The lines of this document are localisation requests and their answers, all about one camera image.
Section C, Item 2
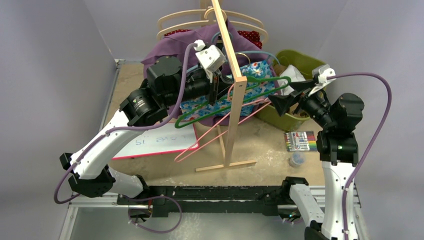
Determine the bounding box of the pink wire hanger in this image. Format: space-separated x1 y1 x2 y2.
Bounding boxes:
173 82 277 164

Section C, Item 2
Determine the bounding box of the white garment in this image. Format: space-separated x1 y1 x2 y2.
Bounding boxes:
278 64 306 96

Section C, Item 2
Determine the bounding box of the tan pleated skirt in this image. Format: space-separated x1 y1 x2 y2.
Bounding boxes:
273 63 316 120

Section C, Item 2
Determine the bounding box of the blue floral garment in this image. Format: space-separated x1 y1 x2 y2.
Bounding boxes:
179 60 275 121

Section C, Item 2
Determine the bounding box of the green plastic hanger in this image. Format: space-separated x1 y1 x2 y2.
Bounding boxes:
174 76 293 129

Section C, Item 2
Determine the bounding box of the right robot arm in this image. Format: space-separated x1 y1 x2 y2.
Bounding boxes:
268 82 365 240

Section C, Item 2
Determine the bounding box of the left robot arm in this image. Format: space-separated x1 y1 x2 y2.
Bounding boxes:
59 56 233 205

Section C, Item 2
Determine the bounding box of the grey-blue plastic hanger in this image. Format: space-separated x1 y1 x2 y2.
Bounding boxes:
187 32 280 73

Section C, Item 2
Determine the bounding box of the front wooden hanger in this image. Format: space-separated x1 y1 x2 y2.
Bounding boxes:
156 20 269 43

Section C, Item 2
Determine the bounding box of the green plastic basket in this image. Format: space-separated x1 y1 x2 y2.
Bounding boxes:
255 49 325 132

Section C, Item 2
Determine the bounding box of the marker pen box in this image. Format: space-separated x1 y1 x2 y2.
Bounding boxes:
284 131 318 152

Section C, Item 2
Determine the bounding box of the purple garment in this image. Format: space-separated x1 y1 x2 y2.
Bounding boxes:
141 21 268 127

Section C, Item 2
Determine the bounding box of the small clear plastic cup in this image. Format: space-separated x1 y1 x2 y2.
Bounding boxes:
288 152 306 168

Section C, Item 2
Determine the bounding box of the red polka dot garment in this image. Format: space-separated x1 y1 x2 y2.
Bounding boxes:
237 30 263 50

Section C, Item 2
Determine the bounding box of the wooden clothes rack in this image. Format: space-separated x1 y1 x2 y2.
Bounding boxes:
195 0 257 173

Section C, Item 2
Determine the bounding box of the red-edged whiteboard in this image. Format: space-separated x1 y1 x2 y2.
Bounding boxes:
112 123 200 160

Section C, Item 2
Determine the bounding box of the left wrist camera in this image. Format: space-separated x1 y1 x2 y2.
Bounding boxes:
193 39 227 72

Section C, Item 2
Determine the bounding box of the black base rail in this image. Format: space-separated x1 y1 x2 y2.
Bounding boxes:
117 185 297 218

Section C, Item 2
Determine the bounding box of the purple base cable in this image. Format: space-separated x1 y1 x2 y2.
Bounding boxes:
127 195 184 234

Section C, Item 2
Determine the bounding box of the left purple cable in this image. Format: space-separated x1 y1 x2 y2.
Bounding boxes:
53 42 200 205

